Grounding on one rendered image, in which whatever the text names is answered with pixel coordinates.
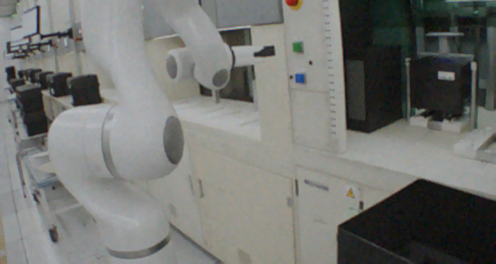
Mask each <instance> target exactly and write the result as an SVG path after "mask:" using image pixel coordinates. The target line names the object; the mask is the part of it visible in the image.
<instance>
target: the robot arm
mask: <svg viewBox="0 0 496 264"><path fill-rule="evenodd" d="M142 1H143V0H82V2H81V25H82V28H81V31H82V35H83V37H82V38H83V41H84V46H85V49H86V52H87V54H88V55H89V58H90V60H91V61H92V63H93V64H94V65H96V66H97V67H98V68H99V69H101V70H102V72H104V73H105V74H107V75H108V76H109V77H110V78H111V79H112V82H113V84H114V86H115V88H116V90H117V92H118V99H119V103H118V104H105V105H84V106H82V107H76V108H73V109H69V110H67V111H65V112H63V113H61V114H60V115H59V116H58V117H57V118H56V119H55V120H54V121H53V123H52V124H51V127H50V131H49V132H48V153H49V158H50V163H51V166H52V168H53V170H54V172H55V173H56V175H57V178H58V179H59V180H60V181H61V182H62V183H63V184H64V186H65V187H66V189H67V190H68V191H69V192H70V193H71V194H72V195H73V197H74V198H75V199H76V200H78V201H79V203H80V204H81V205H82V206H83V207H84V208H85V209H86V210H87V212H88V213H89V214H90V215H91V216H92V217H93V218H94V219H95V221H96V222H97V225H98V226H99V228H100V232H101V237H102V239H103V243H104V245H105V249H106V253H107V256H108V260H109V261H110V263H111V264H178V263H177V258H176V254H175V249H174V244H173V239H172V233H171V229H170V228H169V224H168V219H167V213H166V210H165V208H164V206H163V205H162V204H161V203H160V202H159V201H158V200H157V199H155V198H154V197H152V196H151V195H149V194H147V193H146V192H144V191H142V190H140V189H138V188H137V187H136V186H135V185H134V184H133V183H131V182H129V181H128V180H134V181H150V180H156V179H159V178H161V179H162V178H165V176H167V175H169V174H171V173H172V172H173V171H174V170H175V169H176V168H177V166H178V165H179V163H180V161H181V159H182V154H183V147H184V145H185V142H184V136H183V130H182V124H181V122H180V120H179V118H178V115H177V113H176V110H175V109H174V107H173V105H172V103H171V102H170V100H169V98H168V97H167V94H166V93H165V91H164V90H163V89H162V87H161V86H160V84H159V81H158V80H157V76H156V74H155V73H154V71H153V69H152V67H151V64H150V61H149V59H148V57H149V56H148V53H147V50H146V47H145V43H144V37H143V16H142V13H143V5H142ZM157 2H158V4H159V8H160V11H161V13H162V15H163V17H164V19H165V20H166V21H167V24H168V25H169V26H170V27H171V28H172V29H173V30H174V31H175V32H176V33H177V34H178V35H179V36H180V38H181V39H182V41H183V42H184V44H185V45H186V47H187V48H180V49H173V50H170V51H169V52H168V53H167V58H166V66H167V74H168V76H169V78H170V79H171V80H172V81H173V82H186V81H196V82H199V83H201V84H202V85H204V86H205V87H207V88H208V89H222V88H223V87H225V86H226V85H227V83H228V81H229V74H230V72H229V71H230V70H231V69H232V68H233V66H248V65H255V64H263V63H265V59H264V58H268V57H273V56H275V46H274V45H270V46H264V47H262V46H242V47H232V48H231V47H230V46H229V45H227V44H226V43H224V42H223V41H222V39H221V36H220V34H219V32H218V30H217V28H216V26H215V25H214V24H213V23H212V21H211V20H210V19H209V17H208V16H207V15H206V14H205V12H204V11H202V9H201V7H200V5H199V3H198V0H157Z"/></svg>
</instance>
